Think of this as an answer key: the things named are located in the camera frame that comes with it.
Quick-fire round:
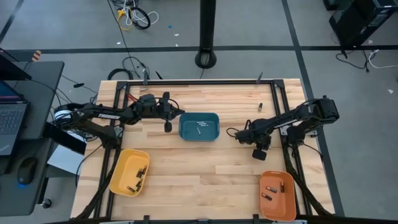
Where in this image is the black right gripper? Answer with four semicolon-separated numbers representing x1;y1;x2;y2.
235;119;275;162

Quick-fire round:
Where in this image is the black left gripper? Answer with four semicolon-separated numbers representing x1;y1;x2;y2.
136;91;185;134

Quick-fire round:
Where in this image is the orange plastic bin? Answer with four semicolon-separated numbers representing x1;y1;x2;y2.
259;170;297;223

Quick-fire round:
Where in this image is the yellow plastic bin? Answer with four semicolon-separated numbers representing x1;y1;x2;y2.
109;148;151;198

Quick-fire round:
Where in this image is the teal plastic bin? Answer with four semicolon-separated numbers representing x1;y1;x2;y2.
178;112;221;142

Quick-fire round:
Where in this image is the black pole with round base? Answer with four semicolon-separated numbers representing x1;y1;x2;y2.
194;0;218;70

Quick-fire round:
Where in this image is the black desk bar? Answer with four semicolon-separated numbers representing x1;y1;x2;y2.
43;123;88;155

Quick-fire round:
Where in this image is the white grey box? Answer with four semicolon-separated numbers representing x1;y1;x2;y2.
46;144;85;177

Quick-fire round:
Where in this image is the black side desk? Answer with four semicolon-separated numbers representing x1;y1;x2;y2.
0;60;65;141

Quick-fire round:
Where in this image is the black computer mouse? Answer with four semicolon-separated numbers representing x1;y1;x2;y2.
17;157;39;186

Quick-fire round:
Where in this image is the black computer tower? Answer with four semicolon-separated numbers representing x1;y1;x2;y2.
323;0;398;47

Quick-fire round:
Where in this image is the black laptop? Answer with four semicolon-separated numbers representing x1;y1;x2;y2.
0;80;30;156

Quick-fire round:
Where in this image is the black monitor back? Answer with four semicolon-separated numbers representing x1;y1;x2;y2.
0;48;33;82

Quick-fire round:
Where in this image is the dark grey low desk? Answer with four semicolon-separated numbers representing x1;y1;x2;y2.
0;138;55;217

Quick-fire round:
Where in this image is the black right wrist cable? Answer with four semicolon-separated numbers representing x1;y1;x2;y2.
226;119;252;138

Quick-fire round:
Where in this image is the black cable loop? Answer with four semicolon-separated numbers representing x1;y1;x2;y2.
107;67;134;81

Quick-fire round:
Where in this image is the thin black floor cable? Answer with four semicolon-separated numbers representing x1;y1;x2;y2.
335;46;371;73
121;55;150;78

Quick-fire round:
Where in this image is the black coiled cable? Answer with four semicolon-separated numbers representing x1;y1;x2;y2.
129;6;152;30

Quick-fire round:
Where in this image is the yellow cable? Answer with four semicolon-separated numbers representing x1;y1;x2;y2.
116;9;134;32

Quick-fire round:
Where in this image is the white floor cable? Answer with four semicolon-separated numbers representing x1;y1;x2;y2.
123;0;160;27
368;49;398;70

